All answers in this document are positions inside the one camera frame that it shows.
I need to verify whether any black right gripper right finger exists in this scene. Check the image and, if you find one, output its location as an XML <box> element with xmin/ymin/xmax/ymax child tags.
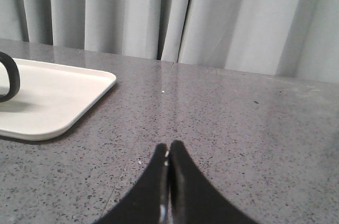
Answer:
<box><xmin>169</xmin><ymin>140</ymin><xmax>256</xmax><ymax>223</ymax></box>

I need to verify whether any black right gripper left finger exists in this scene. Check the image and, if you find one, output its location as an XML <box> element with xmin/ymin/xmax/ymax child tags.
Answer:
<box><xmin>96</xmin><ymin>144</ymin><xmax>169</xmax><ymax>223</ymax></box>

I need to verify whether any white smiley mug black handle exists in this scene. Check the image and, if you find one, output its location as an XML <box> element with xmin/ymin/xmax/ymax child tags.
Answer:
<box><xmin>1</xmin><ymin>52</ymin><xmax>21</xmax><ymax>103</ymax></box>

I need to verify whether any cream rectangular plastic tray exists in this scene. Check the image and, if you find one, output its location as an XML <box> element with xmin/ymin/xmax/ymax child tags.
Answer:
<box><xmin>1</xmin><ymin>58</ymin><xmax>117</xmax><ymax>141</ymax></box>

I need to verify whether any pale grey pleated curtain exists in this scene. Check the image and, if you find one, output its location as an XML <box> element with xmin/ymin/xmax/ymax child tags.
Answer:
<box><xmin>1</xmin><ymin>0</ymin><xmax>338</xmax><ymax>83</ymax></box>

